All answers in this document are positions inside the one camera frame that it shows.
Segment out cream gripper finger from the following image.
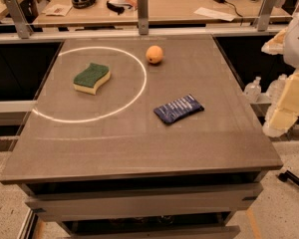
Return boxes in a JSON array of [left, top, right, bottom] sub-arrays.
[[261, 28, 287, 55], [262, 69, 299, 137]]

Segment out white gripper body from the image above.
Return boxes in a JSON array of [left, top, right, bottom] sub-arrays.
[[283, 12, 299, 69]]

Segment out black robot base wheel leg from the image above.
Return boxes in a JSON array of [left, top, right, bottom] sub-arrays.
[[278, 170, 299, 186]]

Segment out blue rxbar blueberry packet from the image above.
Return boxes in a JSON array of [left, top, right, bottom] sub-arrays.
[[153, 95, 204, 124]]

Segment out green and yellow sponge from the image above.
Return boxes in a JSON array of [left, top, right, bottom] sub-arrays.
[[73, 63, 111, 95]]

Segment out clear plastic bottle right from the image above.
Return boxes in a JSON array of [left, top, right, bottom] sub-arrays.
[[266, 74, 287, 104]]

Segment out clear plastic bottle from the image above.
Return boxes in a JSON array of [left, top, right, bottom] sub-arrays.
[[244, 77, 261, 103], [266, 74, 287, 104]]

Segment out clear plastic bottle left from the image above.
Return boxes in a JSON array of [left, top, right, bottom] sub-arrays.
[[244, 77, 261, 103]]

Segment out white paper sheet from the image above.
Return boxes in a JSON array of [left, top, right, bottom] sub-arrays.
[[194, 7, 235, 22]]

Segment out orange fruit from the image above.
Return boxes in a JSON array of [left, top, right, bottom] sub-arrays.
[[146, 46, 163, 64]]

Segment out black sunglasses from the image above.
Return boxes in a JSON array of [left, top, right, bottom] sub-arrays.
[[107, 0, 133, 15]]

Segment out grey drawer cabinet table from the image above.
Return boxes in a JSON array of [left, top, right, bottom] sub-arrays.
[[1, 35, 282, 239]]

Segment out printed paper card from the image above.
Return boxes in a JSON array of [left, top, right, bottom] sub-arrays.
[[44, 4, 72, 17]]

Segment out wooden back desk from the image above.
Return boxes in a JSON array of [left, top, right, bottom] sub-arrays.
[[31, 0, 293, 28]]

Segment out right metal bracket post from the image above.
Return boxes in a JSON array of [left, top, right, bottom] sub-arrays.
[[253, 0, 276, 32]]

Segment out metal bracket post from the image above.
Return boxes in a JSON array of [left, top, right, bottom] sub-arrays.
[[3, 0, 33, 39], [137, 0, 149, 35], [253, 0, 276, 32]]

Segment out middle metal bracket post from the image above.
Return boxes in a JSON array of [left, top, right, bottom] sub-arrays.
[[137, 0, 149, 35]]

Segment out left metal bracket post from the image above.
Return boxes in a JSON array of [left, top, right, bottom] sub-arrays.
[[3, 0, 33, 39]]

